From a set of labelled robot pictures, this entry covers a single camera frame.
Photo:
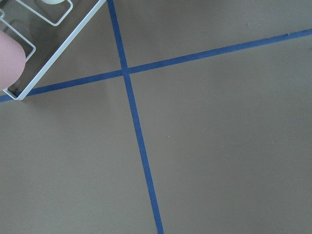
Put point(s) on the pink cup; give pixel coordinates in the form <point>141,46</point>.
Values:
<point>12,60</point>

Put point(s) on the white cup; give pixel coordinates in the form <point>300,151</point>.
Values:
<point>52,2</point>

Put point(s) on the white wire cup rack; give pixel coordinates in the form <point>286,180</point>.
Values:
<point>44,32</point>

